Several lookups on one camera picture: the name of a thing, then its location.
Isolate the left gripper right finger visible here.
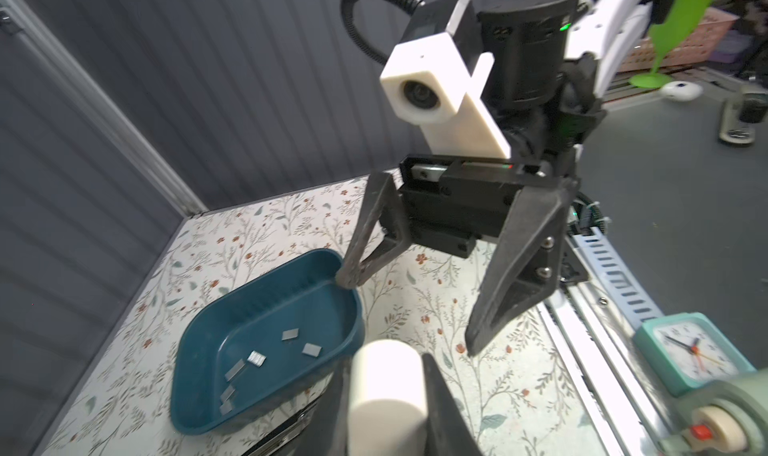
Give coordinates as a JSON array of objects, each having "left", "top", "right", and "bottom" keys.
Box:
[{"left": 421, "top": 353, "right": 482, "bottom": 456}]

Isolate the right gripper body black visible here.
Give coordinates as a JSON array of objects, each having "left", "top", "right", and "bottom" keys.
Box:
[{"left": 399, "top": 155, "right": 579, "bottom": 258}]

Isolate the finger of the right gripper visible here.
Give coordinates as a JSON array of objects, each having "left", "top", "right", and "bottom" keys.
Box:
[
  {"left": 336, "top": 172, "right": 412, "bottom": 289},
  {"left": 465, "top": 178, "right": 579, "bottom": 356}
]

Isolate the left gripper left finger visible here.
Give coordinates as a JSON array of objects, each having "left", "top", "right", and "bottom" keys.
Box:
[{"left": 293, "top": 359, "right": 351, "bottom": 456}]

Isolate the black stapler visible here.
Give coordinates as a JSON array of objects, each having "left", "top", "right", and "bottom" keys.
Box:
[{"left": 243, "top": 398, "right": 319, "bottom": 456}]

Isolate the teal plastic tray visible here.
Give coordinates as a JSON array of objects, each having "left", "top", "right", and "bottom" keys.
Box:
[{"left": 170, "top": 249, "right": 365, "bottom": 436}]

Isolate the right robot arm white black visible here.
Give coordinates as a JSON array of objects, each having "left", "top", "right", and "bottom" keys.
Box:
[{"left": 336, "top": 0, "right": 674, "bottom": 355}]

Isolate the small teal clock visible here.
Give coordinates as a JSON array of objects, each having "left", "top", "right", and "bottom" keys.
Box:
[{"left": 633, "top": 312, "right": 756, "bottom": 397}]

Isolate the white round device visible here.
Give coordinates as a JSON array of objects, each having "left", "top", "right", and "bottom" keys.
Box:
[{"left": 659, "top": 80, "right": 703, "bottom": 102}]

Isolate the white glue bottle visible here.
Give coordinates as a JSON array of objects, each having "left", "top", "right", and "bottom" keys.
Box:
[{"left": 659, "top": 369, "right": 767, "bottom": 455}]

